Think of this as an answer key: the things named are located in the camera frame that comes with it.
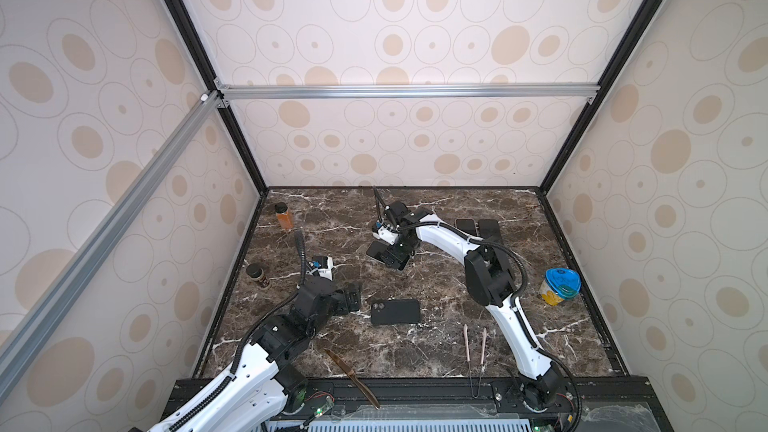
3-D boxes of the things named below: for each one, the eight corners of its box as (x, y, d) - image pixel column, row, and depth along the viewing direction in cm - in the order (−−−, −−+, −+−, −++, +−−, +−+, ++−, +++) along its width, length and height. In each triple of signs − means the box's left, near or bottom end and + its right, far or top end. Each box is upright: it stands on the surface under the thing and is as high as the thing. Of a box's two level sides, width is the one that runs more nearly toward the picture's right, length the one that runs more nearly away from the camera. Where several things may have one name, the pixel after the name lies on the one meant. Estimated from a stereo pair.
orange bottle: (278, 230, 109) (271, 216, 103) (282, 216, 113) (276, 202, 107) (292, 230, 109) (286, 216, 103) (296, 216, 113) (290, 202, 107)
